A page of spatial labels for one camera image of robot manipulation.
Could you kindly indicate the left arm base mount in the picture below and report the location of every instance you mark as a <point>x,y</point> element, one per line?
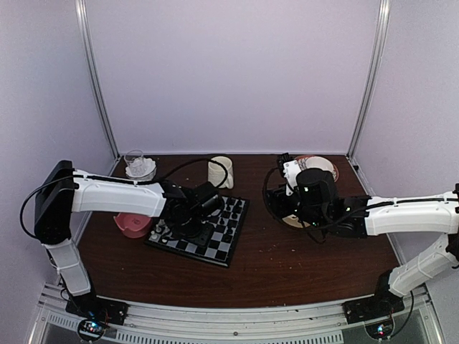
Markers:
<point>98,322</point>

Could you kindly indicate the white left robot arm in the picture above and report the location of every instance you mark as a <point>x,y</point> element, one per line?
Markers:
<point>68,190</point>

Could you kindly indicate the pink bowl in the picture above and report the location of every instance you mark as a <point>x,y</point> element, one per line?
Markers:
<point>133,226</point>

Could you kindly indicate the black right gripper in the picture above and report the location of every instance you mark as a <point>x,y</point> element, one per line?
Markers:
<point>276,202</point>

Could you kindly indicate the aluminium frame post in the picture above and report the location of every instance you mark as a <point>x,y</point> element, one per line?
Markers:
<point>380,38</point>
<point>83,23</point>

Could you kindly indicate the clear glass cup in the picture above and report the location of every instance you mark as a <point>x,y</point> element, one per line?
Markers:
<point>134,160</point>

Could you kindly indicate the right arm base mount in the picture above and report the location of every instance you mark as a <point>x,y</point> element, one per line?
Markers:
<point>376,313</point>

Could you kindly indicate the cream bowl of black pieces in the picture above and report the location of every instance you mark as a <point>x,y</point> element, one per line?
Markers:
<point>292,221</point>

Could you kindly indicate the aluminium front rail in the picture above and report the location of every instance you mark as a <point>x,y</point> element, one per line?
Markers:
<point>323,322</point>

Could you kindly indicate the aluminium frame post left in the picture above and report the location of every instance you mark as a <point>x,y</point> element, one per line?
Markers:
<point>83,23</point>

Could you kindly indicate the white ceramic cup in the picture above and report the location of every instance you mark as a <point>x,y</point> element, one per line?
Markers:
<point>319,162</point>

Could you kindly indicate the floral patterned saucer plate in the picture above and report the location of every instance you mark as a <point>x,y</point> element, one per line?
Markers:
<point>301,162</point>

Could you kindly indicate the aluminium frame post right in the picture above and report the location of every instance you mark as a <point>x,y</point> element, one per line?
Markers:
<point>380,38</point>

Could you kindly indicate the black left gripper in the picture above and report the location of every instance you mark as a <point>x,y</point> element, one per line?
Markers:
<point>202,240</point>

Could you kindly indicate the white ribbed ceramic mug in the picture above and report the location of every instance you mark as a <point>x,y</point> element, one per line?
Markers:
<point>220,172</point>

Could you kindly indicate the black and white chessboard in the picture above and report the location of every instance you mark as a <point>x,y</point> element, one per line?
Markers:
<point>221,246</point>

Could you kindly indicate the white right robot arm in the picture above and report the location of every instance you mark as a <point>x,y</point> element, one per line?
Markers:
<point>311,196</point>

